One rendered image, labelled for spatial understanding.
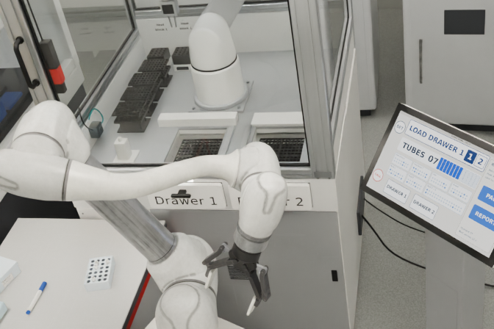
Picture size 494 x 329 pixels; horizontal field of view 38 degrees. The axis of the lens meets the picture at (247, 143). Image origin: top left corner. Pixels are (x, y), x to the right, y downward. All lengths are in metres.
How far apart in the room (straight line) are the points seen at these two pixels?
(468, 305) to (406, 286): 0.82
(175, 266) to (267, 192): 0.46
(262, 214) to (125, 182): 0.33
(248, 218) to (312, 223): 0.90
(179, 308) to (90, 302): 0.65
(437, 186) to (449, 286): 0.44
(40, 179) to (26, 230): 1.23
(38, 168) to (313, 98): 0.95
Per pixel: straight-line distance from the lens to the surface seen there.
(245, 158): 1.84
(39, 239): 2.86
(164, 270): 2.06
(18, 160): 1.73
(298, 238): 2.69
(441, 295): 2.62
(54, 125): 1.83
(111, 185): 1.72
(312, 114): 2.32
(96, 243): 2.74
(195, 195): 2.61
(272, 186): 1.71
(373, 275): 3.44
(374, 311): 3.30
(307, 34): 2.17
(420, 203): 2.27
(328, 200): 2.54
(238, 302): 3.01
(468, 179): 2.20
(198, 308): 1.94
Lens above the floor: 2.51
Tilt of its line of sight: 35 degrees down
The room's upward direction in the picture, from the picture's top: 11 degrees counter-clockwise
